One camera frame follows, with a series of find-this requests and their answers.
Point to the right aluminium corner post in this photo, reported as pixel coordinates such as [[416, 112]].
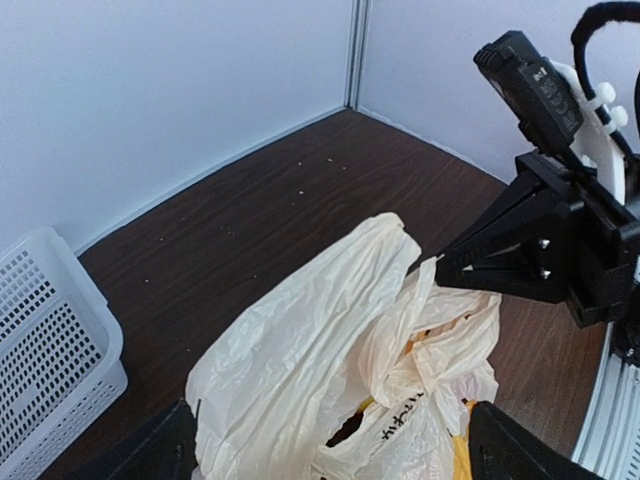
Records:
[[356, 52]]

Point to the aluminium front rail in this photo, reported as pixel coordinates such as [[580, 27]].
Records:
[[608, 443]]

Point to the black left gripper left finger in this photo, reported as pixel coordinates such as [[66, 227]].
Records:
[[163, 448]]

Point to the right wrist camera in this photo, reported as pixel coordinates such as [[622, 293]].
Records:
[[549, 115]]

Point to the banana print plastic bag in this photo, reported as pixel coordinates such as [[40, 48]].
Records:
[[356, 366]]

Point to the white perforated plastic basket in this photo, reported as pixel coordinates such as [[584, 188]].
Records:
[[60, 353]]

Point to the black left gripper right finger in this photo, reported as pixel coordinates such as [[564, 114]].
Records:
[[500, 448]]

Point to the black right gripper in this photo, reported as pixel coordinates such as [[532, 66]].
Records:
[[562, 235]]

